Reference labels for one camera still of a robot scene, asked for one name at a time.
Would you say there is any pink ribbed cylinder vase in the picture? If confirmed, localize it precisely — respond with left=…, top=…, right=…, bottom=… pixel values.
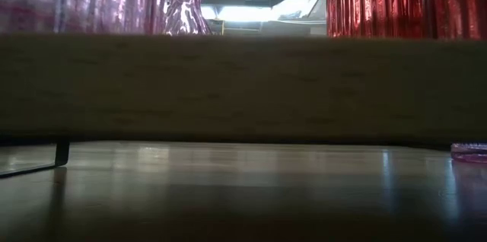
left=0, top=0, right=170, bottom=37

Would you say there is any light wooden shelf board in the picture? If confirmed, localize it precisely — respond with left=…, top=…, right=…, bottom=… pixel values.
left=0, top=33, right=487, bottom=148

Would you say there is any red glass bottle vase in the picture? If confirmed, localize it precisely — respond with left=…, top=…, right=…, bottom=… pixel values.
left=325, top=0, right=419, bottom=40

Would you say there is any pink glass dish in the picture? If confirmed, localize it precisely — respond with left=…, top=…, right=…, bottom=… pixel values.
left=450, top=142, right=487, bottom=165

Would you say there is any black metal table frame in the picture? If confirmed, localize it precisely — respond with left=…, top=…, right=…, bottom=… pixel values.
left=0, top=138, right=58, bottom=147

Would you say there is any black metal shelf leg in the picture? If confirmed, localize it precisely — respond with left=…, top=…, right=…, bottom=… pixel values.
left=0, top=139, right=72, bottom=178

